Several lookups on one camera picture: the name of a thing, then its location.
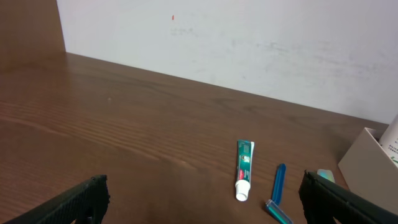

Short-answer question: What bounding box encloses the white cardboard box pink inside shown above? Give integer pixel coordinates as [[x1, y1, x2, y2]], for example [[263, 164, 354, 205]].
[[338, 128, 397, 214]]

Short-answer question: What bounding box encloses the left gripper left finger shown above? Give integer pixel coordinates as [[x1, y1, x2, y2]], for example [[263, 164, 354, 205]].
[[6, 175, 110, 224]]

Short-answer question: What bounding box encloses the green white toothpaste tube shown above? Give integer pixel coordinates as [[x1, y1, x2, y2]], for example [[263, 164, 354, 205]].
[[235, 139, 255, 202]]

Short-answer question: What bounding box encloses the green white toothbrush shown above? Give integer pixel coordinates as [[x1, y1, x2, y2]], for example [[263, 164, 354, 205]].
[[317, 169, 335, 183]]

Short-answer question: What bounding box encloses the blue disposable razor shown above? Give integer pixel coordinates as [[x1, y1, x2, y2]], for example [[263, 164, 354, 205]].
[[265, 164, 293, 224]]

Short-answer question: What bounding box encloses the white lotion tube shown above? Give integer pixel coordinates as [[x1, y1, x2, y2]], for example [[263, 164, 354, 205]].
[[379, 115, 398, 166]]

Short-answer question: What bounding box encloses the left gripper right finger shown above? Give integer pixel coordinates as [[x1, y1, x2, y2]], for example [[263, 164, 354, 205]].
[[299, 171, 397, 224]]

